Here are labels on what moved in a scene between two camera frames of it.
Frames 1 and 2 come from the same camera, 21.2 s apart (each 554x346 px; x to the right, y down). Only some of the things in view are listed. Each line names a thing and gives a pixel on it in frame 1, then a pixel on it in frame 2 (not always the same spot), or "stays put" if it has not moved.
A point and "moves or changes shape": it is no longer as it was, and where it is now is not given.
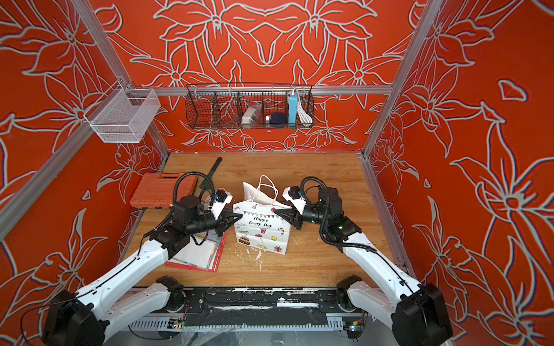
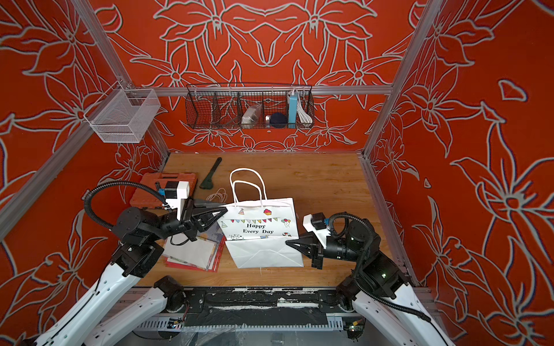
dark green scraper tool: [207, 182] stays put
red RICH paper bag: [213, 267] stays put
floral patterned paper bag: [200, 250] stays put
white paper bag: [260, 226] moves or changes shape
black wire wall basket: [245, 105] stays put
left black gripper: [223, 224] → [190, 228]
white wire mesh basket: [122, 116] stays put
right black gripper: [296, 220] → [311, 246]
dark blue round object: [278, 120] stays put
